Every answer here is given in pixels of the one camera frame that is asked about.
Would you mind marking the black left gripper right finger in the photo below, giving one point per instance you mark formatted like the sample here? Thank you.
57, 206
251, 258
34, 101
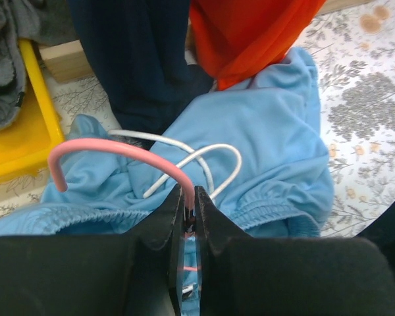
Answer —
242, 275

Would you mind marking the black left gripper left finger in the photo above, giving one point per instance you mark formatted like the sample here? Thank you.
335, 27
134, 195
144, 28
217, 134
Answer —
138, 272

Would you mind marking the light blue shorts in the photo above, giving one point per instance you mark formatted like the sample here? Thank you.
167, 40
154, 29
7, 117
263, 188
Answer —
257, 145

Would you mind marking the pink wire hanger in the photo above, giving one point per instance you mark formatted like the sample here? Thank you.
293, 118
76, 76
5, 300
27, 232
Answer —
118, 151

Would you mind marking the navy blue shorts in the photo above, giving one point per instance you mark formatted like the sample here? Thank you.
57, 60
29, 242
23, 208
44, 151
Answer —
136, 49

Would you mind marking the red orange shorts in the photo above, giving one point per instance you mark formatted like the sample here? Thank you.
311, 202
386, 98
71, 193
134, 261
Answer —
235, 39

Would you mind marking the grey shorts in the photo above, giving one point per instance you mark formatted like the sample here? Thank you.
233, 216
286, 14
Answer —
44, 22

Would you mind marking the yellow plastic bin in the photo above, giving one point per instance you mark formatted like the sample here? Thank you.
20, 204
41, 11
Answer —
27, 142

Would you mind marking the wooden clothes rack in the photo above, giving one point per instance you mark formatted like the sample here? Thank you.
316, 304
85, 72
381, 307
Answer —
66, 62

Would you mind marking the floral table mat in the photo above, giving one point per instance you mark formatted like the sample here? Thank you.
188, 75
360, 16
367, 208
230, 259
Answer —
354, 50

